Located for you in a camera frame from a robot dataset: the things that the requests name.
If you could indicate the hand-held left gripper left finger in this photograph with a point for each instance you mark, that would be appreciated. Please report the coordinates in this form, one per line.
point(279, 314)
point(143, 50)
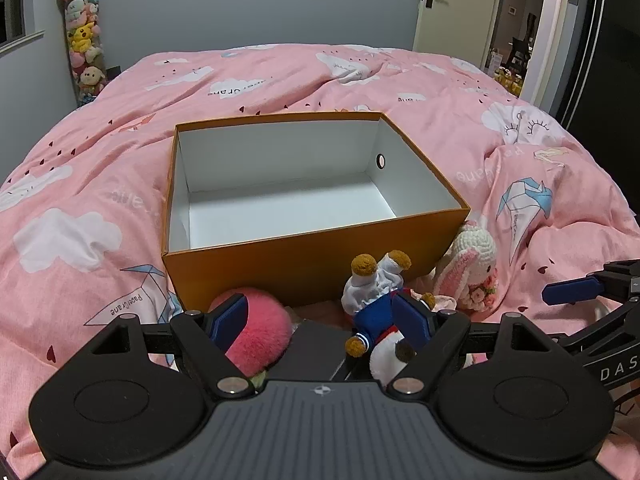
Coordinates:
point(230, 319)

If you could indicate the black wardrobe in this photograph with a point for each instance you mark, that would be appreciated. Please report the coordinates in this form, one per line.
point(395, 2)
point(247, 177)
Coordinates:
point(615, 60)

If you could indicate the duck plush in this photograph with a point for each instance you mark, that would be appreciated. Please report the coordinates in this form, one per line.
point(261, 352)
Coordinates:
point(370, 300)

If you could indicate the dark window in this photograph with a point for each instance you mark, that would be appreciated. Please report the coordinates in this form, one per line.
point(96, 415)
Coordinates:
point(10, 0)

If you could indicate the white crochet bunny doll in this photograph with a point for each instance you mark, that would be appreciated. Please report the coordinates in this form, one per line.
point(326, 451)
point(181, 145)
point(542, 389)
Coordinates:
point(472, 260)

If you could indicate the orange cardboard box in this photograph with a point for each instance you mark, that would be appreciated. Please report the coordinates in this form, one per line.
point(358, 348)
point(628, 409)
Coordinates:
point(280, 270)

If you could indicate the pink fluffy pompom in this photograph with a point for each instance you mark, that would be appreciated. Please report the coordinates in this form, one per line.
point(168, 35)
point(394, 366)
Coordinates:
point(262, 335)

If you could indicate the holder of plush toys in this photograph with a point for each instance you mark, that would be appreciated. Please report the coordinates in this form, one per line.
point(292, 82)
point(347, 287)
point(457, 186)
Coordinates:
point(85, 35)

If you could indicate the pink printed blanket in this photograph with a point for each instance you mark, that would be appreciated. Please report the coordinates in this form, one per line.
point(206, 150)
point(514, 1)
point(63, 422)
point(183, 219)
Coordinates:
point(100, 160)

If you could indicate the cream door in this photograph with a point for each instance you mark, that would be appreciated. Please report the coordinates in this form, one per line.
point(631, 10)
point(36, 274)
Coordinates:
point(460, 10)

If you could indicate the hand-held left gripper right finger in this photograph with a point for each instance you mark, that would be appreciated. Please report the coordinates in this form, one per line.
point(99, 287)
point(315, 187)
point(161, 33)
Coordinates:
point(411, 321)

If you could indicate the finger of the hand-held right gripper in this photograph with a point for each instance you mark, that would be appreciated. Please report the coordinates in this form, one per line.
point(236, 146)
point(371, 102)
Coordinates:
point(575, 290)

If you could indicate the dark grey textured box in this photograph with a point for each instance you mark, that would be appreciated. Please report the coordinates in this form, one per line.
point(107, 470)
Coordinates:
point(315, 350)

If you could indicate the dark dining chair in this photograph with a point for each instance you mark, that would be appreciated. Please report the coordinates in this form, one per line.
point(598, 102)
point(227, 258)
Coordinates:
point(521, 50)

